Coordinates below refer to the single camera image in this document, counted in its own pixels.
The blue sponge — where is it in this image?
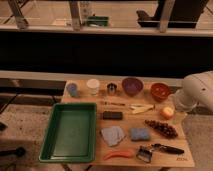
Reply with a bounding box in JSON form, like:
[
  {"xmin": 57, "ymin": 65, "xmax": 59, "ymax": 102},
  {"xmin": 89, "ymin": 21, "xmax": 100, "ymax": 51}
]
[{"xmin": 129, "ymin": 128, "xmax": 150, "ymax": 141}]

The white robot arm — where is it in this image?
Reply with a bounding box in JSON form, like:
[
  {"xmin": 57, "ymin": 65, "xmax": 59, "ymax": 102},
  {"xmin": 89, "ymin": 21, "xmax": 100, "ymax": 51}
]
[{"xmin": 171, "ymin": 71, "xmax": 213, "ymax": 124}]

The black rectangular block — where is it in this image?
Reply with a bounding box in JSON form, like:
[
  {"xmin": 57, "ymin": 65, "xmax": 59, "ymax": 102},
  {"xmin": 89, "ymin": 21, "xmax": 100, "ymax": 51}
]
[{"xmin": 103, "ymin": 111, "xmax": 123, "ymax": 120}]

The red brown bowl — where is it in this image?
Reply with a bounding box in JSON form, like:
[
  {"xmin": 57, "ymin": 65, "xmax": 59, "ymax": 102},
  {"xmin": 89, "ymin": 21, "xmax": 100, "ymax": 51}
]
[{"xmin": 150, "ymin": 83, "xmax": 171, "ymax": 102}]

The dark grape bunch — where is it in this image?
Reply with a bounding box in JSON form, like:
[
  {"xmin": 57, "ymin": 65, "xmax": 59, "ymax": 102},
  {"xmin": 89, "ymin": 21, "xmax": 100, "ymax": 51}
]
[{"xmin": 145, "ymin": 120, "xmax": 178, "ymax": 139}]

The thin brown stick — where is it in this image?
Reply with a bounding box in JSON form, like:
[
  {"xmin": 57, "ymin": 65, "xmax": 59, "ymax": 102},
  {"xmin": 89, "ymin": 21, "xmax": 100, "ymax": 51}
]
[{"xmin": 100, "ymin": 101, "xmax": 125, "ymax": 106}]

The wooden table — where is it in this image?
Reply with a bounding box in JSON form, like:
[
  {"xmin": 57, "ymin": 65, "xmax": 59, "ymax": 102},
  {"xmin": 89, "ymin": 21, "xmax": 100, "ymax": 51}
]
[{"xmin": 62, "ymin": 78, "xmax": 194, "ymax": 169}]

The white cup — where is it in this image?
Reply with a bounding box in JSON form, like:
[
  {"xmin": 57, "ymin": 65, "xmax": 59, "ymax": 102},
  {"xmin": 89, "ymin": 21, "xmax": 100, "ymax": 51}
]
[{"xmin": 86, "ymin": 79, "xmax": 100, "ymax": 95}]

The light blue cloth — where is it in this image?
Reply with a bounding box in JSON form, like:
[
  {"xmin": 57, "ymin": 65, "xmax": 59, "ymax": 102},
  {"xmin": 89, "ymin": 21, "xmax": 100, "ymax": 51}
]
[{"xmin": 101, "ymin": 126, "xmax": 125, "ymax": 147}]

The small metal cup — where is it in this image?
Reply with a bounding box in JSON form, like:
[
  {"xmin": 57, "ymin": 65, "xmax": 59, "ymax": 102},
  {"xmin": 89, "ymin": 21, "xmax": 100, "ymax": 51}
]
[{"xmin": 107, "ymin": 83, "xmax": 117, "ymax": 95}]

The black handled peeler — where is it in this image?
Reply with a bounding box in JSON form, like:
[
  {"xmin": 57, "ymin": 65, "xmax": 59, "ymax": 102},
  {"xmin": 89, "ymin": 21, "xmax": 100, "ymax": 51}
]
[{"xmin": 136, "ymin": 143, "xmax": 184, "ymax": 163}]

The purple bowl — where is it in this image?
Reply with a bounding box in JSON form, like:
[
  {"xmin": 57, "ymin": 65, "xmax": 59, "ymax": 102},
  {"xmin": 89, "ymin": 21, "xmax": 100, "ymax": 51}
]
[{"xmin": 122, "ymin": 77, "xmax": 143, "ymax": 97}]

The blue cup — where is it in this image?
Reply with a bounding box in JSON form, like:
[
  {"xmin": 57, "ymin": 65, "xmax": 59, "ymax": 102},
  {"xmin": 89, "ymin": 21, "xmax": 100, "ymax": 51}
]
[{"xmin": 66, "ymin": 83, "xmax": 78, "ymax": 97}]

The green box on shelf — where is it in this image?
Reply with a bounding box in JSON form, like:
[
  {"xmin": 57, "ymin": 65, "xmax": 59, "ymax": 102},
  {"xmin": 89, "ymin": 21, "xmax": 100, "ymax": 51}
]
[{"xmin": 86, "ymin": 16, "xmax": 109, "ymax": 26}]

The yellow red apple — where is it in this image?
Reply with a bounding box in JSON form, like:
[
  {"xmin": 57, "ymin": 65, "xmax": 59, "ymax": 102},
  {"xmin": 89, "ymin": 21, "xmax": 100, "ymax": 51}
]
[{"xmin": 160, "ymin": 107, "xmax": 174, "ymax": 119}]

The green plastic tray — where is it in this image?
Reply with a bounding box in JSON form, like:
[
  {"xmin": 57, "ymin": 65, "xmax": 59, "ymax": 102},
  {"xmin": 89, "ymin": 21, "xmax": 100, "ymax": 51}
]
[{"xmin": 39, "ymin": 103, "xmax": 97, "ymax": 163}]

